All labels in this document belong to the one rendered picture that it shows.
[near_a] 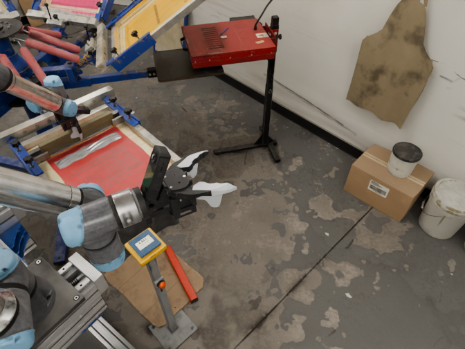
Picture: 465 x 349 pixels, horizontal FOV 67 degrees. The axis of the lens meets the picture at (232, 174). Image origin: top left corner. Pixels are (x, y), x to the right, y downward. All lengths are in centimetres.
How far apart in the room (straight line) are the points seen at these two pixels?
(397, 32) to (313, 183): 128
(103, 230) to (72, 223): 6
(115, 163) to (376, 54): 193
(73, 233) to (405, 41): 239
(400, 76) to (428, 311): 157
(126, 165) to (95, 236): 116
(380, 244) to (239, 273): 106
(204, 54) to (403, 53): 132
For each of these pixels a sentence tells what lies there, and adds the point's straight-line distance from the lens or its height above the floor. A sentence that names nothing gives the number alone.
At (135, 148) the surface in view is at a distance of 197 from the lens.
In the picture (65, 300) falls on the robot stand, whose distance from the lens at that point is 118.
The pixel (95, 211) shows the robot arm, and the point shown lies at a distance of 74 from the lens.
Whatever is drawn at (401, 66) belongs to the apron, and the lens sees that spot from 277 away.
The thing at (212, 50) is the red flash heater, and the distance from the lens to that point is 246.
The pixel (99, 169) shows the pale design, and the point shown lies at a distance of 192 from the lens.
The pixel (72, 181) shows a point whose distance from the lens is 190.
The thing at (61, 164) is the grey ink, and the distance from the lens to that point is 201.
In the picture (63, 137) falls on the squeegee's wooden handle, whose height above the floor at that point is 105.
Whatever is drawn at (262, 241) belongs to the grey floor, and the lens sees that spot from 267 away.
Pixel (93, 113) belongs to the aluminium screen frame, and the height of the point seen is 99.
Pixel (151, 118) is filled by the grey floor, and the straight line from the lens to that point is 376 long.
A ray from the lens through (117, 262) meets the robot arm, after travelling 86.
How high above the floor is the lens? 224
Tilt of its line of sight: 47 degrees down
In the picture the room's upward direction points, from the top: straight up
